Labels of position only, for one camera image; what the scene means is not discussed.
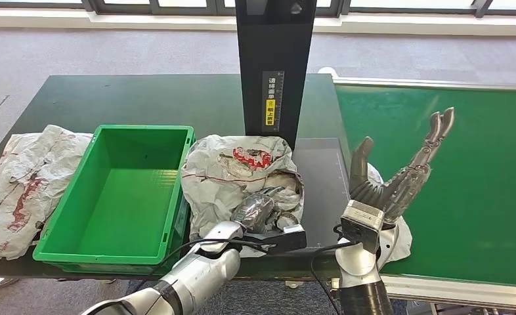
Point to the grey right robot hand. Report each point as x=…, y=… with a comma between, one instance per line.
x=393, y=195

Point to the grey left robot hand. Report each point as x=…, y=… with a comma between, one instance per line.
x=256, y=213

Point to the white parcel bag red logo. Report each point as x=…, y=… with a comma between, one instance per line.
x=214, y=182

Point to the green conveyor belt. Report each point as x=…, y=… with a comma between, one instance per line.
x=480, y=195

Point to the green plastic delivery box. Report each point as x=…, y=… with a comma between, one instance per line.
x=119, y=204

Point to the black inbound scanner machine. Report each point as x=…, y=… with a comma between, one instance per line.
x=275, y=52

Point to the white parcel bag red streaks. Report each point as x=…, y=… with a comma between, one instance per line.
x=23, y=182

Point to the ruler label with yellow sticker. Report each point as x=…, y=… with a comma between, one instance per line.
x=273, y=100

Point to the dark green table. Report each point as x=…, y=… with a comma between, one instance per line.
x=153, y=100

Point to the white window sill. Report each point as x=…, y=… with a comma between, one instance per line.
x=110, y=19

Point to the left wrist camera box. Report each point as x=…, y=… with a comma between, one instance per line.
x=284, y=239

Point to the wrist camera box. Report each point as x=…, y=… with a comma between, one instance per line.
x=362, y=221
x=284, y=239

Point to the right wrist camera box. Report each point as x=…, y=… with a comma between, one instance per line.
x=362, y=221

